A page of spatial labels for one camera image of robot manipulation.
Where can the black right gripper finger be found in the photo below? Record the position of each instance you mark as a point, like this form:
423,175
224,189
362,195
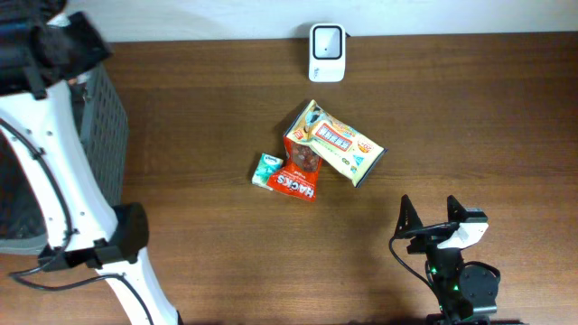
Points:
408,223
456,212

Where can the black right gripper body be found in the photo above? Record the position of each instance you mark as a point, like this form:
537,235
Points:
428,237

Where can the yellow snack bag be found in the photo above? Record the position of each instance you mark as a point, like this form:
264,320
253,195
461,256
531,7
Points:
348,151

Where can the red Hacks candy bag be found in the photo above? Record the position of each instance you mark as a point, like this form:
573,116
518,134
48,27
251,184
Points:
299,176

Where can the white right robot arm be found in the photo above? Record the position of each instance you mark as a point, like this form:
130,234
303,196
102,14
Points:
466,292

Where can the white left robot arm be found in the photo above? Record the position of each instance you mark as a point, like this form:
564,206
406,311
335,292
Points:
42,51

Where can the white barcode scanner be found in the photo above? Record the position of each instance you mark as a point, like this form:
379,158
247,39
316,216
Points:
327,53

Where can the teal tissue pack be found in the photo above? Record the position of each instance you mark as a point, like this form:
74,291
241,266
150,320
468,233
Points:
266,167

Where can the grey plastic basket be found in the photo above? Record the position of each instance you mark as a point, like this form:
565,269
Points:
101,123

